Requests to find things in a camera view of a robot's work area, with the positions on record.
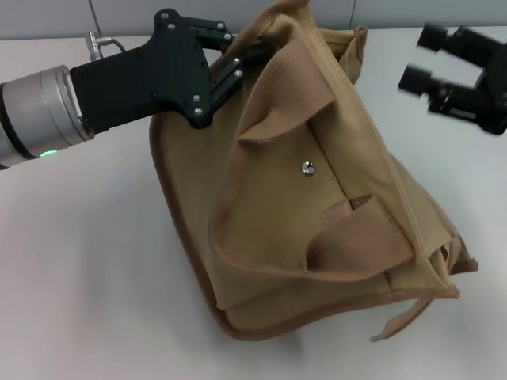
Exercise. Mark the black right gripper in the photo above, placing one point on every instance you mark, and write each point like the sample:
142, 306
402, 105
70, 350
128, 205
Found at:
495, 99

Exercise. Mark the khaki canvas food bag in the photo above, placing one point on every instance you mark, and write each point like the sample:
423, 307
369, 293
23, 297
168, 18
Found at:
277, 237

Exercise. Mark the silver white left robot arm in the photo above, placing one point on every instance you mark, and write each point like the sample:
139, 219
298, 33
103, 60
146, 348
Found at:
39, 111

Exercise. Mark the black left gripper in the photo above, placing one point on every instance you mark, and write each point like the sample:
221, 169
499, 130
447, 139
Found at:
150, 75

